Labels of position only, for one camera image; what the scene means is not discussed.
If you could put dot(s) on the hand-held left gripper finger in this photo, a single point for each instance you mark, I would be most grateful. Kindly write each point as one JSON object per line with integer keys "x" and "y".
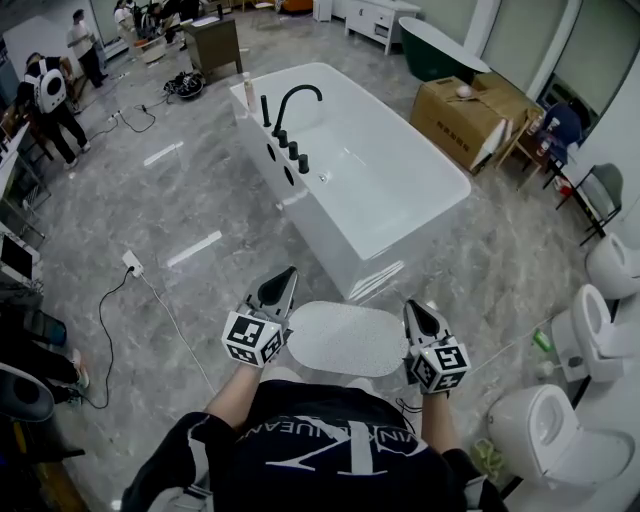
{"x": 267, "y": 292}
{"x": 289, "y": 295}

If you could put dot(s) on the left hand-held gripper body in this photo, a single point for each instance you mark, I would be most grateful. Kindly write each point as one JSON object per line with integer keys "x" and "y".
{"x": 250, "y": 337}

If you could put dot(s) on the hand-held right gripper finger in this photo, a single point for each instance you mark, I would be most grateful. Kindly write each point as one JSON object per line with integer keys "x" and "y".
{"x": 412, "y": 325}
{"x": 434, "y": 327}

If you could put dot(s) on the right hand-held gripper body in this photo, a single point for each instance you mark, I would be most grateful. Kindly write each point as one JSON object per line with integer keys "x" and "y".
{"x": 440, "y": 365}

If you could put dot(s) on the white perforated bath mat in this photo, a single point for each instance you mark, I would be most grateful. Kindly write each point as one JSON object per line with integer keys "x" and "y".
{"x": 350, "y": 340}

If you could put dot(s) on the person's right forearm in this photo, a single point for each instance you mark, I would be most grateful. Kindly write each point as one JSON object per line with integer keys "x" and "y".
{"x": 440, "y": 425}

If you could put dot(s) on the person's left forearm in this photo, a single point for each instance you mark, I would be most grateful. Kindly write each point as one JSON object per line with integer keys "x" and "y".
{"x": 240, "y": 395}

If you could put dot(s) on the pale green plastic object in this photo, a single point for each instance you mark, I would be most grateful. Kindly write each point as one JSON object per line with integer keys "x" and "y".
{"x": 487, "y": 457}

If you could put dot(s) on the white toilet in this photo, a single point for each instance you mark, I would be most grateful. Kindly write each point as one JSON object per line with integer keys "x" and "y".
{"x": 525, "y": 425}
{"x": 612, "y": 265}
{"x": 595, "y": 330}

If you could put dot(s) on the green bottle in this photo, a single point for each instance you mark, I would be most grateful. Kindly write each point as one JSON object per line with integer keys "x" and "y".
{"x": 541, "y": 340}

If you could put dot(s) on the white round plug adapter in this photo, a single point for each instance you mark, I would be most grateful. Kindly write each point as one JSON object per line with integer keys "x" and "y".
{"x": 546, "y": 369}

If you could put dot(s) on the white rectangular bathtub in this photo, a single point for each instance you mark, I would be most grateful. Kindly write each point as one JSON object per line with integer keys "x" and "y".
{"x": 380, "y": 200}

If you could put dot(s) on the black faucet knob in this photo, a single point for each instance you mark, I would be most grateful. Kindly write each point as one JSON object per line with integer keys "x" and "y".
{"x": 284, "y": 139}
{"x": 293, "y": 151}
{"x": 303, "y": 164}

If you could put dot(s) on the white power strip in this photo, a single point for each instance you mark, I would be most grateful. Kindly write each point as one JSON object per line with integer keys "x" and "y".
{"x": 133, "y": 264}

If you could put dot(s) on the black hand shower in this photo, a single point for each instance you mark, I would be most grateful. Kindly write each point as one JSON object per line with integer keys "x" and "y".
{"x": 266, "y": 110}

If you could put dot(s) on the red white bottle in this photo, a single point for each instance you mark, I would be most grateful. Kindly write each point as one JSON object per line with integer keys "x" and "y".
{"x": 565, "y": 189}

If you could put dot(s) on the black curved bathtub faucet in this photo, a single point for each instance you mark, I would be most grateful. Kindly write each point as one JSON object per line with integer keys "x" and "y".
{"x": 295, "y": 97}

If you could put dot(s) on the tall pale bottle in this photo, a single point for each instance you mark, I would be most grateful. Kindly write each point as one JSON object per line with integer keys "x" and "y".
{"x": 249, "y": 92}

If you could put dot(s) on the wooden stool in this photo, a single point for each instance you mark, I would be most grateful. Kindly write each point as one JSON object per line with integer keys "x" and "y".
{"x": 520, "y": 145}

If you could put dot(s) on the large open cardboard box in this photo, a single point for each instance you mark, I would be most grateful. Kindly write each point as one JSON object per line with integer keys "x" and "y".
{"x": 460, "y": 120}

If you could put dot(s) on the pink ball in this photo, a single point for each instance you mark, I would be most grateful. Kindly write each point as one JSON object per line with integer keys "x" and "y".
{"x": 464, "y": 91}

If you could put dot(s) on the small laptop screen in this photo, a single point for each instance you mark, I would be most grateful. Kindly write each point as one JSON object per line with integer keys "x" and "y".
{"x": 17, "y": 257}

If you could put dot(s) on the dark wooden cabinet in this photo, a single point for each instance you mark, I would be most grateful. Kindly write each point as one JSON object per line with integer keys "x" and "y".
{"x": 212, "y": 45}

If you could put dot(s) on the dark green bathtub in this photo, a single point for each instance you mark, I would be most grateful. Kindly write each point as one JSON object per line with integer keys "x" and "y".
{"x": 430, "y": 50}

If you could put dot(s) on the white drawer cabinet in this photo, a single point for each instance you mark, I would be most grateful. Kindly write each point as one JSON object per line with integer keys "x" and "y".
{"x": 375, "y": 17}

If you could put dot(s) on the white round-window backpack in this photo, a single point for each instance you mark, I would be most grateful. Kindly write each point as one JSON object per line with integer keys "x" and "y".
{"x": 47, "y": 90}

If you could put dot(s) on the black frame chair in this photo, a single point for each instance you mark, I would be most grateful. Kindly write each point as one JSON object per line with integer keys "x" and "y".
{"x": 607, "y": 190}

